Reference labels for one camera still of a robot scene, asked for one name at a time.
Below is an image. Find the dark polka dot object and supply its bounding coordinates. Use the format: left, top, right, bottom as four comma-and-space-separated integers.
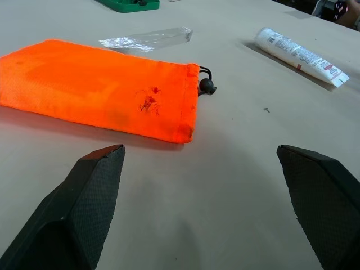
311, 0, 360, 31

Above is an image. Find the white toothpaste tube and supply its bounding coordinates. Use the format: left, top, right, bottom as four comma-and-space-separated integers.
254, 26, 350, 88

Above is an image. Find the orange drawstring pouch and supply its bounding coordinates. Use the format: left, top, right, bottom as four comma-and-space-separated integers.
0, 38, 218, 145

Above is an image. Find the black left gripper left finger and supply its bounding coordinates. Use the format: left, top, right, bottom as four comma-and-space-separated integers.
0, 144, 126, 270

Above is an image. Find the clear plastic wrapper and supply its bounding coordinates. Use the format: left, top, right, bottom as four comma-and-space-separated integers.
98, 26, 194, 53

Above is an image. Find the green plastic tray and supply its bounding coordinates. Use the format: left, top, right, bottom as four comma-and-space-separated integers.
94, 0, 160, 14

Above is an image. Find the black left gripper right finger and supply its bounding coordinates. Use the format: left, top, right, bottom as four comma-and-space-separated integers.
276, 144, 360, 270

